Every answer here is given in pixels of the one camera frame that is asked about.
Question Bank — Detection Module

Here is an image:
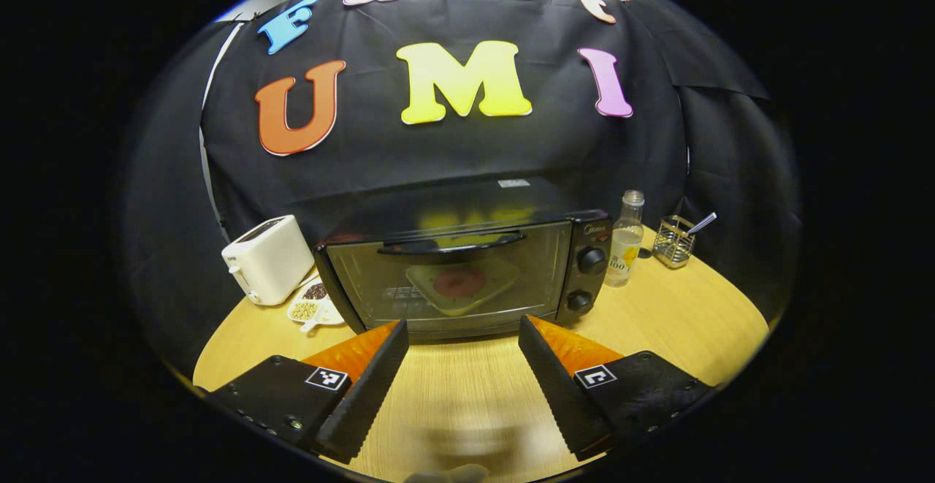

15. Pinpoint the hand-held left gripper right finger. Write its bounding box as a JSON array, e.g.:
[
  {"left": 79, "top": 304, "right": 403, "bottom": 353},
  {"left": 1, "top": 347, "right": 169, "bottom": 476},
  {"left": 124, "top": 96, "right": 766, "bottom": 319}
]
[{"left": 518, "top": 315, "right": 720, "bottom": 462}]

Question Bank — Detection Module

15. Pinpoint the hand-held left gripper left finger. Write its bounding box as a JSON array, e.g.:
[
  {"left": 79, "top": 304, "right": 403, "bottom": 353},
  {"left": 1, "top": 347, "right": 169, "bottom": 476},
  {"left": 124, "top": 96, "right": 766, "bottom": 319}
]
[{"left": 207, "top": 319, "right": 410, "bottom": 463}]

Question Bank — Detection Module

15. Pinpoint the cream plate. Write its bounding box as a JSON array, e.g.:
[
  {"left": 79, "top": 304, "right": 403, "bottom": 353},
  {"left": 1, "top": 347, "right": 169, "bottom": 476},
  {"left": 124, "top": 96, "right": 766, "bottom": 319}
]
[{"left": 405, "top": 258, "right": 521, "bottom": 317}]

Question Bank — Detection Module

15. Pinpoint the black electric oven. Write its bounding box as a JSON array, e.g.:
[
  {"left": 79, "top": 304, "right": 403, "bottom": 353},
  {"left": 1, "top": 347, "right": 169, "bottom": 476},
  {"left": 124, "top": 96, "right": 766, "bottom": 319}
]
[{"left": 313, "top": 176, "right": 613, "bottom": 343}]

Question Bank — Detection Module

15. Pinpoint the round pink food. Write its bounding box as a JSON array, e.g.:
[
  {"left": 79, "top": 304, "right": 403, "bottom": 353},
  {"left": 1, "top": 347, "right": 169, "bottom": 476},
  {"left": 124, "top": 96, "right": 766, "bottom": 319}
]
[{"left": 433, "top": 267, "right": 486, "bottom": 300}]

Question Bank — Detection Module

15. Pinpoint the white divided dish of grains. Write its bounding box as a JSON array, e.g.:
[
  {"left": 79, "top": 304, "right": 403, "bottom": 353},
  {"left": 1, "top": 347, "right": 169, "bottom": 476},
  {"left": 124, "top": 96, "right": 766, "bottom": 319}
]
[{"left": 286, "top": 278, "right": 346, "bottom": 334}]

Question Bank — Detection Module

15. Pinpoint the clear glass bottle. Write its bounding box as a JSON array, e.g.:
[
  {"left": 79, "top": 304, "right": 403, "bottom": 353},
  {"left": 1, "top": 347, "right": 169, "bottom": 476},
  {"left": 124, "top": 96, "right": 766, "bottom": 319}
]
[{"left": 605, "top": 190, "right": 646, "bottom": 288}]

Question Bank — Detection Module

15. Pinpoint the white toaster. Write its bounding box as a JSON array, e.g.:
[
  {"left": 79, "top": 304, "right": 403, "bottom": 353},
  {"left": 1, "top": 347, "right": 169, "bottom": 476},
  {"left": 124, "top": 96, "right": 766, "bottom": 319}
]
[{"left": 221, "top": 214, "right": 316, "bottom": 306}]

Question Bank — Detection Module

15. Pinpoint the black backdrop cloth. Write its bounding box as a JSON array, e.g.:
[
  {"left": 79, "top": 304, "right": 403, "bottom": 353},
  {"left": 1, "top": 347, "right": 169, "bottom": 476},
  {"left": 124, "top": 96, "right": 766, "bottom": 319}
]
[{"left": 121, "top": 0, "right": 803, "bottom": 367}]

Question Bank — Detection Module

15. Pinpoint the metal wire holder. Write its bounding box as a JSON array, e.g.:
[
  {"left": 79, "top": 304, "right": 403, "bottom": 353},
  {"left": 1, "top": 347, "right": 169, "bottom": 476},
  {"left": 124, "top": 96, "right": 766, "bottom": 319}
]
[{"left": 652, "top": 215, "right": 696, "bottom": 270}]

